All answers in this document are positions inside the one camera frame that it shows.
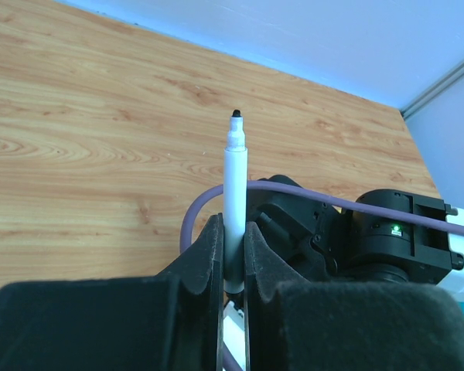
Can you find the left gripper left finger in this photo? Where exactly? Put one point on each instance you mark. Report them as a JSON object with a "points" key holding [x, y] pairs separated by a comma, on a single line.
{"points": [[170, 321]]}

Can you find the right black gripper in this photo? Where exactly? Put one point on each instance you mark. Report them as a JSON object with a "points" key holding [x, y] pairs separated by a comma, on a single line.
{"points": [[326, 243]]}

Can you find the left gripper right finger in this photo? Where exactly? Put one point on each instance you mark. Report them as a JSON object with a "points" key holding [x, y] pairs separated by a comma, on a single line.
{"points": [[295, 324]]}

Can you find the white pen dark barrel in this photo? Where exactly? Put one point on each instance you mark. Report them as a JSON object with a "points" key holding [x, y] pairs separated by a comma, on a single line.
{"points": [[234, 204]]}

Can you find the right aluminium frame post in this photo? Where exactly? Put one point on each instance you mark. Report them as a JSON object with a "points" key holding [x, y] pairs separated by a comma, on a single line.
{"points": [[436, 89]]}

